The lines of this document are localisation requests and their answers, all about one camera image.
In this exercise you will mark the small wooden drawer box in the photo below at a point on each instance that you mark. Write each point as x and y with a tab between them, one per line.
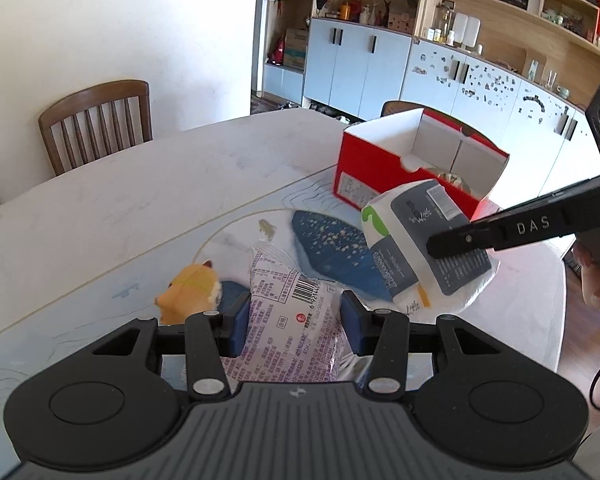
401	22

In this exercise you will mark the pale blue tall cabinet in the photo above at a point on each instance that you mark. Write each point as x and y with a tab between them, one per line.
355	60

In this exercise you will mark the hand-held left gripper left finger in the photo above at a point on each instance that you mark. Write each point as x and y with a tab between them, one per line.
237	327

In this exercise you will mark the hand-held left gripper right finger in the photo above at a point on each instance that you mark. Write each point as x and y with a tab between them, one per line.
352	325

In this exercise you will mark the white desktop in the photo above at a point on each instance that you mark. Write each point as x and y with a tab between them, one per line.
130	185

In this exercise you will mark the brown cardboard carton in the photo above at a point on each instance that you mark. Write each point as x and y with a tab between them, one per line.
296	47

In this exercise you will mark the orange fox plush toy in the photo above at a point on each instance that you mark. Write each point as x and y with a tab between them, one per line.
190	287

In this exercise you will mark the purple print snack packet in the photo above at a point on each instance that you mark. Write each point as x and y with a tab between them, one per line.
290	310

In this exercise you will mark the dark patterned rug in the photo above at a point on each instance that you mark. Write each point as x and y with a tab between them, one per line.
265	104

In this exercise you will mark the glass jar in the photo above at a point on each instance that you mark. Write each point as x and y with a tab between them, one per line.
445	22

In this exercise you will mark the brown wooden chair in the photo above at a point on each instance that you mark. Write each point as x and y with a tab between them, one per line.
97	120
395	107

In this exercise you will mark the red cardboard box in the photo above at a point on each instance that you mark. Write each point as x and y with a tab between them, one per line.
370	160

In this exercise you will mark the white canister pair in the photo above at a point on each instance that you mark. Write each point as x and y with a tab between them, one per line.
466	30

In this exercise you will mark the yellow bottle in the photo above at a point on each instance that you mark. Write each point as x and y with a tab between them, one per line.
346	11

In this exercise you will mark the white cabinet with stickers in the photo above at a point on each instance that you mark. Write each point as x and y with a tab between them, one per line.
485	85

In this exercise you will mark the red bag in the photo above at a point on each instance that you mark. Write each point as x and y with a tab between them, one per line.
279	52

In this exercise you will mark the printed blue white table mat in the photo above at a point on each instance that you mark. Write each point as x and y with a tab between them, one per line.
325	240

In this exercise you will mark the pale blue low cabinet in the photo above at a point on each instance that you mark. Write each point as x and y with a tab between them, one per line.
282	82

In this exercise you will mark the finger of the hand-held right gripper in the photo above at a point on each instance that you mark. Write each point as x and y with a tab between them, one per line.
480	240
570	192

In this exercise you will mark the wooden wall shelf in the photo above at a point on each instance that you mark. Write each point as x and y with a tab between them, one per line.
525	20

